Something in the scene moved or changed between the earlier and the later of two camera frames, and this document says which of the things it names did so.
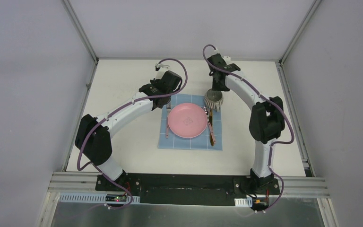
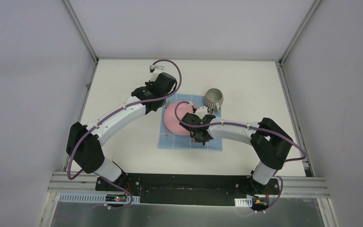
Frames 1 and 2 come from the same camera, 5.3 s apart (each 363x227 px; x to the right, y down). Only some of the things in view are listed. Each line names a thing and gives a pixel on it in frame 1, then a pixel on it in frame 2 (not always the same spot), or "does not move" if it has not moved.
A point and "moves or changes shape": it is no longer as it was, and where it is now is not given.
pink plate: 187,120 moves or changes shape
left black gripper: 161,100 does not move
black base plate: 185,189 does not move
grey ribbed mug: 213,99 does not move
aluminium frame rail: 296,187 does not move
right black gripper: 216,87 to 198,141
